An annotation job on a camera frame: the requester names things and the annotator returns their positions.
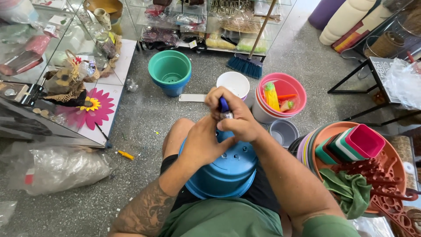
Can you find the person's right hand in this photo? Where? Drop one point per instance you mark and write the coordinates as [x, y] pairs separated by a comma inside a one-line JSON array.
[[241, 120]]

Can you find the person's left hand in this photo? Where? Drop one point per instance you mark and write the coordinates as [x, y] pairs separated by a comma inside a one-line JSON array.
[[197, 141]]

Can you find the blue plastic plant pot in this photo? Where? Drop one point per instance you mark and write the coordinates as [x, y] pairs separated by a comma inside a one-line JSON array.
[[227, 171]]

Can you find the person's left leg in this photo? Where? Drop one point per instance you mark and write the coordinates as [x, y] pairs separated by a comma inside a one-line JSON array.
[[177, 136]]

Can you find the white plastic pot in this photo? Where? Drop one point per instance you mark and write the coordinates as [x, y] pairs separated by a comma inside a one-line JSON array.
[[233, 84]]

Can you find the yellow corn toy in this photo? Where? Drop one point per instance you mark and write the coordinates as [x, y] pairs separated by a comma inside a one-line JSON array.
[[271, 97]]

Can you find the small grey pot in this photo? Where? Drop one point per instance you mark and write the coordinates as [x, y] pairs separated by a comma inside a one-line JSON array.
[[283, 132]]

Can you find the white paper strip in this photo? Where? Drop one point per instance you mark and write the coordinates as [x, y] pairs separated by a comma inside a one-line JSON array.
[[192, 97]]

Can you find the small packaged toy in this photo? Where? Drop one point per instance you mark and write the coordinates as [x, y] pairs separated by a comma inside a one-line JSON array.
[[286, 106]]

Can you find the orange carrot toy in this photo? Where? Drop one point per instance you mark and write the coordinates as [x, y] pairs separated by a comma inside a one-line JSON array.
[[286, 96]]

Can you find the stack of pink white buckets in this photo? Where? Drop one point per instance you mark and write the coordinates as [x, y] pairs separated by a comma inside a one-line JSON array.
[[289, 89]]

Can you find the small yellow plastic piece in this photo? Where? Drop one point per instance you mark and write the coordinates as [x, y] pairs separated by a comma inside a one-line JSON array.
[[126, 155]]

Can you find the stack of teal blue pots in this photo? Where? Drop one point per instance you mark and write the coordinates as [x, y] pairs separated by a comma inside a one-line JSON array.
[[169, 70]]

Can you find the person's green shirt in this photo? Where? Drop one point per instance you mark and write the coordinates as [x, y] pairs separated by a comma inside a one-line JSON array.
[[223, 220]]

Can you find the small crumpled plastic scrap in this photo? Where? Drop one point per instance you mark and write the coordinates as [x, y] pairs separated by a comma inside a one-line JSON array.
[[131, 85]]

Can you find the stack of coloured round saucers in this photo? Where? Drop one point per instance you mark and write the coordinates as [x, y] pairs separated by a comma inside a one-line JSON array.
[[329, 131]]

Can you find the glass shelf cabinet with goods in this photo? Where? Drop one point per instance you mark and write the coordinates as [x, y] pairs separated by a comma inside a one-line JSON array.
[[210, 26]]

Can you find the pink flower decoration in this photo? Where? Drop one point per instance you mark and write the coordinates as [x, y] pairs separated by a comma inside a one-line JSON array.
[[93, 108]]

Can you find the stack of square coloured pots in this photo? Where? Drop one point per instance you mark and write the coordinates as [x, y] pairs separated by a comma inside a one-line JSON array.
[[358, 143]]

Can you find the green cloth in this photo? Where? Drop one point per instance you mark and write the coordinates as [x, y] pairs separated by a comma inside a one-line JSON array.
[[350, 192]]

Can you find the clear plastic bag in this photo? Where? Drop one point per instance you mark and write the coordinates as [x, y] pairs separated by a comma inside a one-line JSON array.
[[62, 169]]

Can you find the heap of rolled mats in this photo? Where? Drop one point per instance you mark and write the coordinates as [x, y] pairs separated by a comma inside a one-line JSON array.
[[342, 19]]

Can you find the black metal stand with sign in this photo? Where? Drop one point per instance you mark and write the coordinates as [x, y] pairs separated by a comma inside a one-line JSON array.
[[378, 79]]

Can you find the straw hat sunflower doll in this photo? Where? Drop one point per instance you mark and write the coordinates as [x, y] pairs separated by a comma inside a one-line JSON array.
[[65, 84]]

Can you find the crumpled clear plastic wrap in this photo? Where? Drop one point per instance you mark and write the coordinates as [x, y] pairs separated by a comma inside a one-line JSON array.
[[403, 84]]

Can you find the heap of brown ornate brackets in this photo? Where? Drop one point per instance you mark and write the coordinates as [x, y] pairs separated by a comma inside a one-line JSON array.
[[391, 197]]

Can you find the glass shelf with wicker basket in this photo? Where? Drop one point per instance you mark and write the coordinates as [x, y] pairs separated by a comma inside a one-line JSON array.
[[391, 36]]

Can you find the glass display cabinet with decorations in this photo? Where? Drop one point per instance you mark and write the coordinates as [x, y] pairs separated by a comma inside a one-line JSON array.
[[39, 49]]

